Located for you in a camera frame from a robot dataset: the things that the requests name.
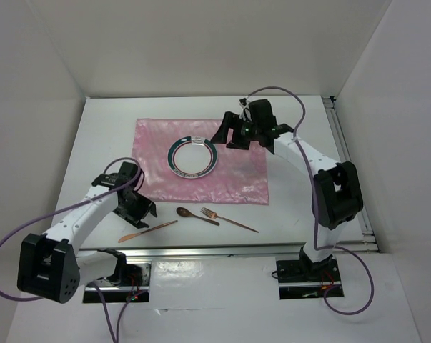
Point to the copper fork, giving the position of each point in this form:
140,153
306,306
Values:
213,215

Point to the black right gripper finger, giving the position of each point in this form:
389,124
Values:
230,121
238,142

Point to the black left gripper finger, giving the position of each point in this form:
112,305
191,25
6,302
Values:
130,218
144,206

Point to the copper knife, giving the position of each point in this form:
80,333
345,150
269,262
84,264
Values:
131,236

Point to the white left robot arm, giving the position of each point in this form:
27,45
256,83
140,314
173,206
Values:
50,265

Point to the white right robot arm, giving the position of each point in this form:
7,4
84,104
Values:
336,194

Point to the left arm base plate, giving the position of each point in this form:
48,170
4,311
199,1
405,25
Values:
133,287

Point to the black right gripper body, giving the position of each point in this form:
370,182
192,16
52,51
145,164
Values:
250,128

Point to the aluminium right side rail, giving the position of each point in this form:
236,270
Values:
352,183

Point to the aluminium rail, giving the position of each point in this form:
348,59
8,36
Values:
352,183
209,252

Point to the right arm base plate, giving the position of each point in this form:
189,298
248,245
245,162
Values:
293,283

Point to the aluminium front rail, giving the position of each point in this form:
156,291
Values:
209,252

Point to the white plate green red rim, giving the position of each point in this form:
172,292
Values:
192,157

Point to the copper spoon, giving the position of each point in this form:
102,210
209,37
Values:
183,212

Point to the pink floral satin placemat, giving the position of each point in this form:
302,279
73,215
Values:
239,177

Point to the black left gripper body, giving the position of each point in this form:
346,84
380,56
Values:
134,202

